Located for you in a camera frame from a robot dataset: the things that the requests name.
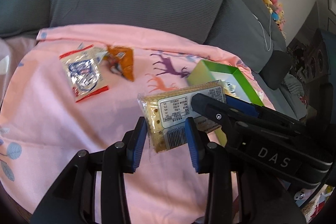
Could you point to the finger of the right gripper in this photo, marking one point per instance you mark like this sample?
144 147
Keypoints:
262 113
220 113

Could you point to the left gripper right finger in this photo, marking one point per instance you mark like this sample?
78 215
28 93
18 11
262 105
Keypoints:
262 198

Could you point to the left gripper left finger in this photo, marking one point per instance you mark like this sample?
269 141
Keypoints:
71 198

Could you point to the pale green cracker packet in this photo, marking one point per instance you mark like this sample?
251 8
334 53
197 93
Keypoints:
166 113

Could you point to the orange snack packet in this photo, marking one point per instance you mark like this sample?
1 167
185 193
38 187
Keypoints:
120 61

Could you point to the red white biscuit packet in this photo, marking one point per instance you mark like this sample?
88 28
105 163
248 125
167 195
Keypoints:
83 73

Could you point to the small white blue packet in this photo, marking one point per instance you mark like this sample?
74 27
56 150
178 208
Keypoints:
101 54

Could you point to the green cardboard box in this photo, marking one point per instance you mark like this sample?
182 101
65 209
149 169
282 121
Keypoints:
236 85

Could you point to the colourful plush toys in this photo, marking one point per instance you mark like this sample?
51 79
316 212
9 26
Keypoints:
276 11

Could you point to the pink deer print blanket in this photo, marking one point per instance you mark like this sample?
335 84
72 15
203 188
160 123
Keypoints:
42 126

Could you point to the mauve spotted quilt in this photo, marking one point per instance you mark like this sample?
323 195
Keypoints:
12 52

